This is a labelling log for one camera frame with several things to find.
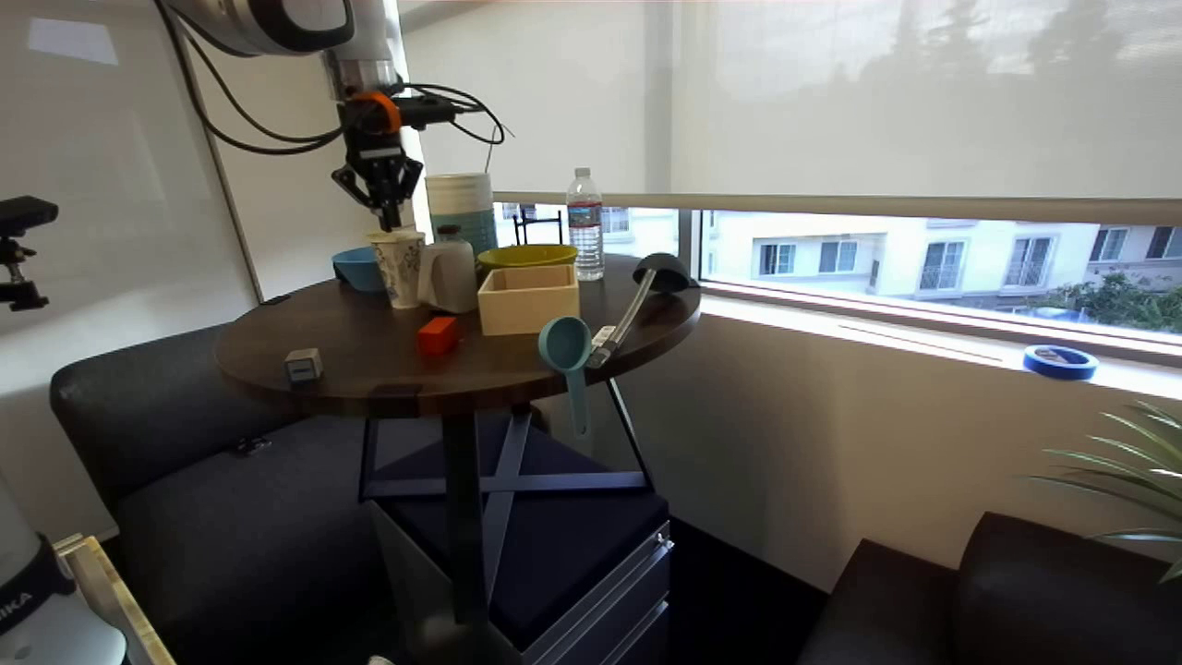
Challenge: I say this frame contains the blue round lid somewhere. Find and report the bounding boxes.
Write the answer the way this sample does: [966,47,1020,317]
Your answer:
[1025,342,1096,379]

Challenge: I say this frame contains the black tape dispenser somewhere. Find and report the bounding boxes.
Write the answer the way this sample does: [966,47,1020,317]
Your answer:
[583,253,702,373]

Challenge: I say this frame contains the yellow bowl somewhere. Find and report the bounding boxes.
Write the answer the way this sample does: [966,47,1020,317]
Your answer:
[475,244,575,275]

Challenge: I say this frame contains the blue plastic bowl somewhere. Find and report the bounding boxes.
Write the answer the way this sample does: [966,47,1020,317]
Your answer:
[334,248,383,296]

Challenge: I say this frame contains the orange rectangular block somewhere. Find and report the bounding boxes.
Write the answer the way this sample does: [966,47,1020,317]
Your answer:
[416,314,458,355]

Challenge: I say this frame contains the white roller blind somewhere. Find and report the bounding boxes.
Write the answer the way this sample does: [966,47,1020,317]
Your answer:
[399,0,1182,222]

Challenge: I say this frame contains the white square tray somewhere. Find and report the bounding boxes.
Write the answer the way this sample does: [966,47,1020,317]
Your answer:
[475,266,580,336]

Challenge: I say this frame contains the small wooden cube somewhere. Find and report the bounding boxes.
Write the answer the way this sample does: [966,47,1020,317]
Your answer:
[286,347,324,383]

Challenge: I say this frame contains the white plastic jug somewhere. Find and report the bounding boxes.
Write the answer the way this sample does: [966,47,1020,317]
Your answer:
[420,227,475,314]

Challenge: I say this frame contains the black orange gripper body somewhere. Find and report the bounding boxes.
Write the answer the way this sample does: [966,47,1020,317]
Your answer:
[341,89,432,201]

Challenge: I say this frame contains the white teal striped canister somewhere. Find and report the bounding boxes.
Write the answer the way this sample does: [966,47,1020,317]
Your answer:
[427,173,495,253]

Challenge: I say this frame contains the grey sofa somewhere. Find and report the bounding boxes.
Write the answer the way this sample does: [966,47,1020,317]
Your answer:
[48,328,402,665]

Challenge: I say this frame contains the black camera on stand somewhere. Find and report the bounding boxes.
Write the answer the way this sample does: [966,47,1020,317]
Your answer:
[0,195,58,312]

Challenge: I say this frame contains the dark storage cabinet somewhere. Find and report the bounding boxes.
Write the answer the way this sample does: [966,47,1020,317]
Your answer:
[363,410,680,665]

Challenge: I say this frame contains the green potted plant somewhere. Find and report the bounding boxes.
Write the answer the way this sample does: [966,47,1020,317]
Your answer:
[1049,399,1182,583]

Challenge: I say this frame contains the teal measuring scoop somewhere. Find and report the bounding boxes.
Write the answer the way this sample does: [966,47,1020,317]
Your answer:
[537,317,590,435]

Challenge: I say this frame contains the round wooden table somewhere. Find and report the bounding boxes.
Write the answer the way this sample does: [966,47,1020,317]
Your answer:
[217,254,702,626]

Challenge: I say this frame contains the clear water bottle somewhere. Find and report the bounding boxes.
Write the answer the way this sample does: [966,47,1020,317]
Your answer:
[567,166,602,281]

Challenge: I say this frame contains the dark leather armchair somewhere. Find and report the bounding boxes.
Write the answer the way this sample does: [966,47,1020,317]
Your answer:
[798,515,1182,665]

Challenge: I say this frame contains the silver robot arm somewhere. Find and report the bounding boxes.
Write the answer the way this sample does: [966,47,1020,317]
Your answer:
[164,0,420,230]

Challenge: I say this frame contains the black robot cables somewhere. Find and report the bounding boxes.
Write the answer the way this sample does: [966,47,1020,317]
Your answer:
[153,0,510,164]

